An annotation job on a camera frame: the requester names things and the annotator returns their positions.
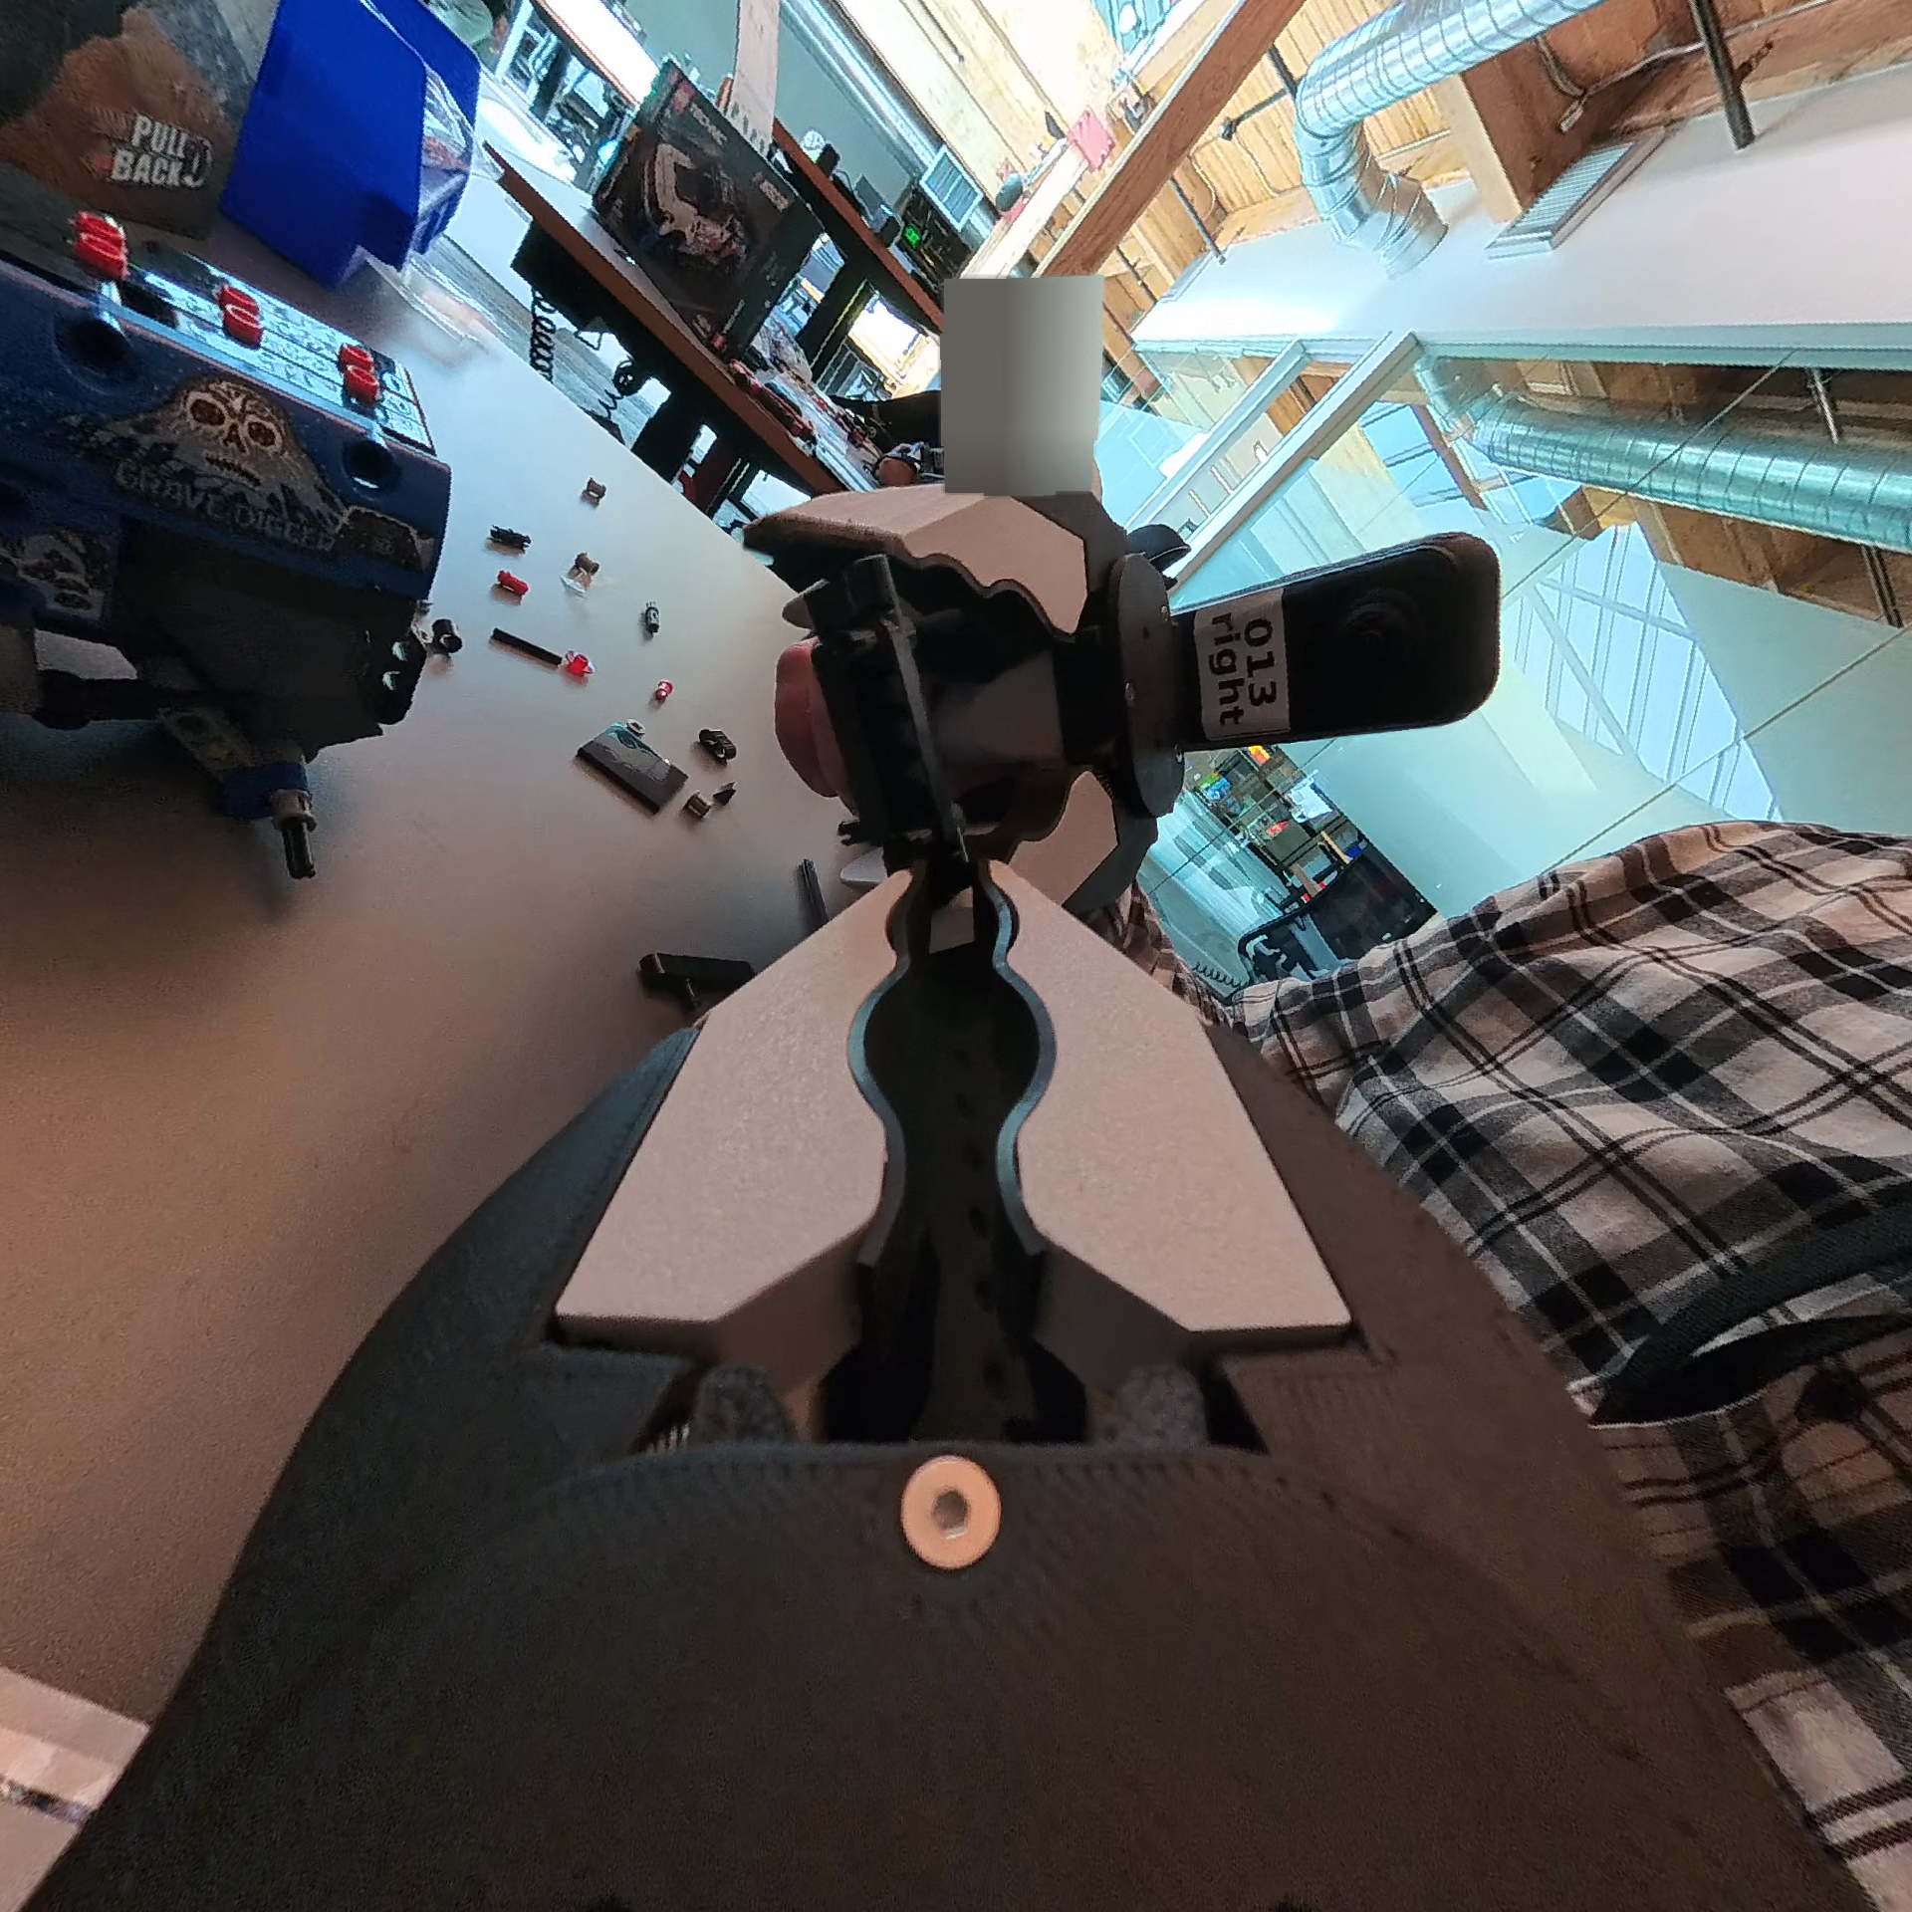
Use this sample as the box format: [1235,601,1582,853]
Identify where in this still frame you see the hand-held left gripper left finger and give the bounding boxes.
[558,874,952,1436]

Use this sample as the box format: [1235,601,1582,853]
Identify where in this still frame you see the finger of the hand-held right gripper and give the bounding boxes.
[749,494,943,884]
[934,494,1152,899]

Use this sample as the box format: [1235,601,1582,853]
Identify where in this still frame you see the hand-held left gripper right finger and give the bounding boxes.
[952,874,1353,1436]

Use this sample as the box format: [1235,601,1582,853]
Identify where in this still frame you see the blue black brick truck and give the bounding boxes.
[0,206,455,884]

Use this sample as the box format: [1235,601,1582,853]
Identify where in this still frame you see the person's right hand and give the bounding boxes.
[771,637,863,803]

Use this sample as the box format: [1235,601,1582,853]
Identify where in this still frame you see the wooden background table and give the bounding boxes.
[495,150,875,501]

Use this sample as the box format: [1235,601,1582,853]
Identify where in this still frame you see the black flat panel piece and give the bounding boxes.
[578,724,690,816]

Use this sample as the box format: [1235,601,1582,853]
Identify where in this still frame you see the scattered small brick pieces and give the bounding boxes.
[419,473,749,825]

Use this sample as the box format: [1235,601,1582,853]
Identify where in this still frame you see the black picture box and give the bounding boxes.
[592,67,830,351]

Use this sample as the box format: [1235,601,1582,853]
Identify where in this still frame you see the blue storage bin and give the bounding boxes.
[223,0,480,289]

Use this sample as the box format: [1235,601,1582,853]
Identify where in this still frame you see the monster truck set box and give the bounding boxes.
[0,0,278,242]

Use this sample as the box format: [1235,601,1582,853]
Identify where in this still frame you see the silver ventilation duct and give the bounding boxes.
[1420,354,1912,560]
[1292,0,1631,234]

